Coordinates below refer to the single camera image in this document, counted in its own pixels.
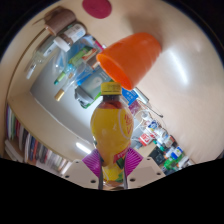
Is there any grey shaker bottle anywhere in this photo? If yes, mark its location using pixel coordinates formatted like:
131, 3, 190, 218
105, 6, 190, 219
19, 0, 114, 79
74, 71, 104, 109

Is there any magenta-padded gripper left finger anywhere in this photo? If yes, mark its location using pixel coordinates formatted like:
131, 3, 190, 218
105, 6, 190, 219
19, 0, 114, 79
63, 148, 104, 190

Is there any brown mug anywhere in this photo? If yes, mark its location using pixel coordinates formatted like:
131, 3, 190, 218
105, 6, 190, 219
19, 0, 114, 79
44, 8, 77, 37

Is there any green canister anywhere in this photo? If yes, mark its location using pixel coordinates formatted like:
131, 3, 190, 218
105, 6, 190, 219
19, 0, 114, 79
163, 156, 178, 172

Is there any blue and white carton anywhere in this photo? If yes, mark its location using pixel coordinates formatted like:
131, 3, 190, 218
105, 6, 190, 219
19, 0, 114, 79
121, 87, 139, 106

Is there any yellow-capped clear bottle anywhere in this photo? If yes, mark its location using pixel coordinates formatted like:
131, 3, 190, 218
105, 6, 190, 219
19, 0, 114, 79
54, 71, 81, 102

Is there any yellow drink bottle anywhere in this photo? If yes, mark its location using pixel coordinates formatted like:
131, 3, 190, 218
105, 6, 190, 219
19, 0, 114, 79
90, 81, 135, 188

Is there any red and white canister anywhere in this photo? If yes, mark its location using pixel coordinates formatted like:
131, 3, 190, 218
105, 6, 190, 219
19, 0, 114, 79
139, 132, 153, 147

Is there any magenta pouch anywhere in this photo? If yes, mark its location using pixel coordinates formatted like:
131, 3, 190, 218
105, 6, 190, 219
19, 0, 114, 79
128, 99, 143, 116

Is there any orange plastic cup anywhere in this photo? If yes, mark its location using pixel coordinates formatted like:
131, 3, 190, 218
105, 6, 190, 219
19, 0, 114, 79
96, 32, 163, 91

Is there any under-shelf light bar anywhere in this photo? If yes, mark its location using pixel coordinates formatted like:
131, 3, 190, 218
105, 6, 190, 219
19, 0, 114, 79
75, 142, 92, 154

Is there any blue-lidded white jar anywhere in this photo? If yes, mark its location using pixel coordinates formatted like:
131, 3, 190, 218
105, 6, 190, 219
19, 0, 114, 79
173, 146, 184, 158

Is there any green-capped clear bottle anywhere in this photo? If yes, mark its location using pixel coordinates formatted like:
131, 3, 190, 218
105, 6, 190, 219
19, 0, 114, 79
54, 64, 76, 85

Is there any white-lidded brown jar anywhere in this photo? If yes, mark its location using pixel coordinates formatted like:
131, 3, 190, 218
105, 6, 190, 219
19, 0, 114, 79
53, 22, 87, 53

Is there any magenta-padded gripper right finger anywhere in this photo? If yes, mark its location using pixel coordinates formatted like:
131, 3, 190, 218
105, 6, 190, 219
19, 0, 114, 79
123, 147, 166, 189

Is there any wooden shelf unit with books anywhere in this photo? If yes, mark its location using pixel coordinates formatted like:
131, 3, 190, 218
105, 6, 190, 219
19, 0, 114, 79
3, 96, 96, 171

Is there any black bag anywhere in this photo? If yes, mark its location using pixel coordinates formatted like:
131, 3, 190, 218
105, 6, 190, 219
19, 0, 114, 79
148, 146, 164, 164

